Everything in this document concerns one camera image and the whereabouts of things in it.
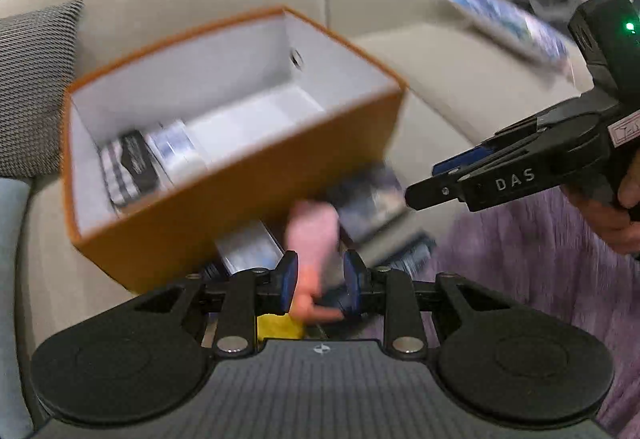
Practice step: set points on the plaid glasses case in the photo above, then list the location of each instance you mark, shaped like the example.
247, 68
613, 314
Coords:
135, 164

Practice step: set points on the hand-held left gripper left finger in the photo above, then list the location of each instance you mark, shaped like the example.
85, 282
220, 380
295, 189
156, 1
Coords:
289, 280

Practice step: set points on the pink pump bottle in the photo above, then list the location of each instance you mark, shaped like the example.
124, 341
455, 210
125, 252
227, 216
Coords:
312, 239

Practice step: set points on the yellow item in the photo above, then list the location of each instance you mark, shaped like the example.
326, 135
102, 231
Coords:
280, 326

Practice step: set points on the houndstooth cushion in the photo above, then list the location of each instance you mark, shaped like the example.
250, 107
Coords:
35, 84

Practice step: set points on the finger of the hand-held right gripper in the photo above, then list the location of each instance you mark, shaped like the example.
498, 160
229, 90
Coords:
435, 193
467, 161

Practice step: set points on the orange cardboard box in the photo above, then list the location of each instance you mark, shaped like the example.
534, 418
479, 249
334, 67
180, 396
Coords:
225, 219

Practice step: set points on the white and blue long box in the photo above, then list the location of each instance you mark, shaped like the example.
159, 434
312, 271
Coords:
250, 246

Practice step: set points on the white printed tube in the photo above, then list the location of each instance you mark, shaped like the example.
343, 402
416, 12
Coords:
176, 145

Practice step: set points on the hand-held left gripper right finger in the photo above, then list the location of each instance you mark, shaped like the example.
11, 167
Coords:
352, 284

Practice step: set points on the person's right hand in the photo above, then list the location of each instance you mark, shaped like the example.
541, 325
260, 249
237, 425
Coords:
620, 231

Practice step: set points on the purple blanket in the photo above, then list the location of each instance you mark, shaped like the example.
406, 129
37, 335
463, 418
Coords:
525, 259

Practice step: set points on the blue white printed pouch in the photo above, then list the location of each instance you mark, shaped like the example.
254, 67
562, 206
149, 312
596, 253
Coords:
510, 26

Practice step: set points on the light blue cushion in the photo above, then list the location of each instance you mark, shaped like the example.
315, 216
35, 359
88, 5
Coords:
10, 244

